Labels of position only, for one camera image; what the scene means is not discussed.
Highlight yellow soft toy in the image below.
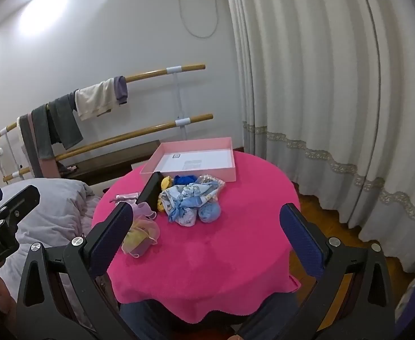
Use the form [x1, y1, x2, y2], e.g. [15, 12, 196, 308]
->
[157, 175, 174, 213]

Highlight white air conditioner hose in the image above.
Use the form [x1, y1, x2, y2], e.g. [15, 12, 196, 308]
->
[175, 0, 219, 38]

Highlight person's grey trousers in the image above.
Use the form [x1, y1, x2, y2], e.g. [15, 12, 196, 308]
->
[119, 290, 300, 340]

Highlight pink and grey cloth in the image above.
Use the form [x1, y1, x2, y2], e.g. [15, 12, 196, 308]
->
[19, 113, 61, 178]

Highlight pale pink duvet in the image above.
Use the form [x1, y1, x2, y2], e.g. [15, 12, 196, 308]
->
[0, 179, 100, 291]

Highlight pink tablecloth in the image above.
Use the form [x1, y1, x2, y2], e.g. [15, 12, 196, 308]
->
[91, 149, 302, 324]

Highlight white barre post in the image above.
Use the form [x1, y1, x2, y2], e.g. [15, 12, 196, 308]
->
[167, 65, 190, 143]

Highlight wooden barre rail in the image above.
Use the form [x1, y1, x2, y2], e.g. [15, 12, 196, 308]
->
[0, 64, 206, 142]
[4, 114, 213, 183]

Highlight royal blue cloth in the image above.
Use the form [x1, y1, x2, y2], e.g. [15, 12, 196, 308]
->
[173, 173, 198, 187]

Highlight brown and white bench cabinet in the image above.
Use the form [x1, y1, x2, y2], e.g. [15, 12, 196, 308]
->
[59, 140, 160, 185]

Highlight light blue printed cloth bundle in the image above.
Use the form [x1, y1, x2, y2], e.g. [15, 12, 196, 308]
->
[159, 182, 222, 226]

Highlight blue sock ball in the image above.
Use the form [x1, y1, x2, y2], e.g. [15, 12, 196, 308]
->
[198, 198, 221, 223]

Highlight dark grey towel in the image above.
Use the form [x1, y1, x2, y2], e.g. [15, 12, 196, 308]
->
[48, 92, 84, 150]

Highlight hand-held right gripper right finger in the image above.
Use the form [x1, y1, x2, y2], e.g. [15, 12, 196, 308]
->
[239, 203, 395, 340]

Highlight cream curtain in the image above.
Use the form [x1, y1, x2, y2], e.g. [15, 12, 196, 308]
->
[225, 0, 415, 273]

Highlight purple and white cloth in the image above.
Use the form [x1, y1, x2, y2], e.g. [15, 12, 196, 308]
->
[395, 265, 415, 340]

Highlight black leather case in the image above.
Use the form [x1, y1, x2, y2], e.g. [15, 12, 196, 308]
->
[135, 171, 165, 206]

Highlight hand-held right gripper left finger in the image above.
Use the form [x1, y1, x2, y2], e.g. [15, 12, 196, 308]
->
[16, 202, 137, 340]

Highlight yellow organza bag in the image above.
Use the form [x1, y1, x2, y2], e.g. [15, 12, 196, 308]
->
[122, 218, 161, 258]

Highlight clear pink plastic bag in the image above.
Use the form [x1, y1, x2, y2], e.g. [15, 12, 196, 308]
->
[109, 193, 139, 206]

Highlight grey green towel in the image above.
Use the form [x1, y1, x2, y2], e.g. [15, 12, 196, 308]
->
[30, 103, 56, 160]

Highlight pink cardboard box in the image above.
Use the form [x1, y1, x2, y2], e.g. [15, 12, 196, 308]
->
[140, 136, 237, 184]

